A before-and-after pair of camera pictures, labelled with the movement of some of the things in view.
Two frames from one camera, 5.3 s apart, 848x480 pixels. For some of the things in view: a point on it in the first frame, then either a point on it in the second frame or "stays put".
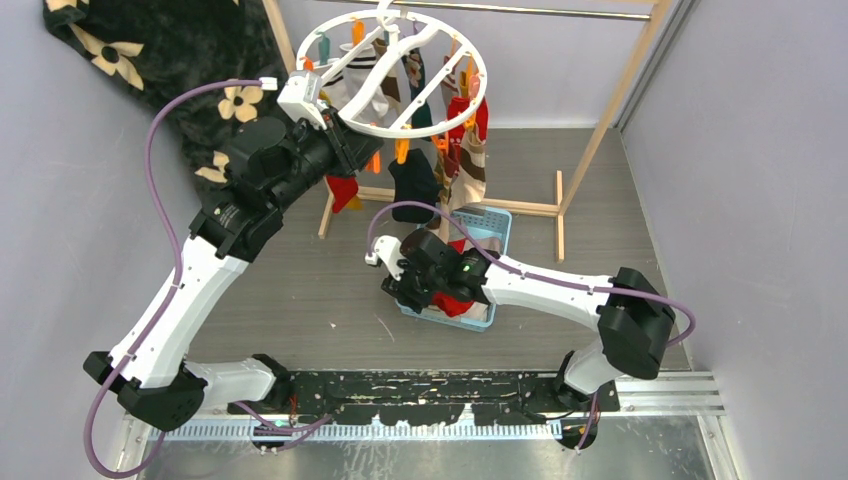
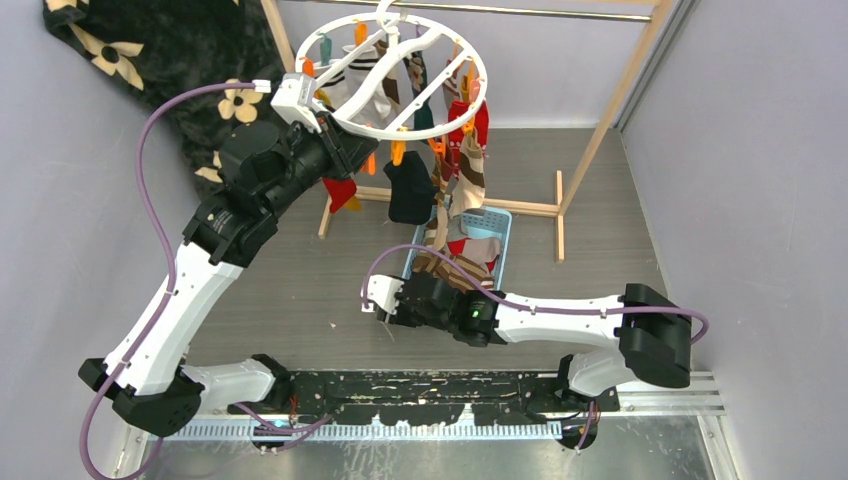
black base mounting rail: x=425 y=397 stays put
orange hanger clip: x=375 y=163 stays put
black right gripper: x=401 y=290 to x=399 y=317
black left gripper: x=355 y=147 stays put
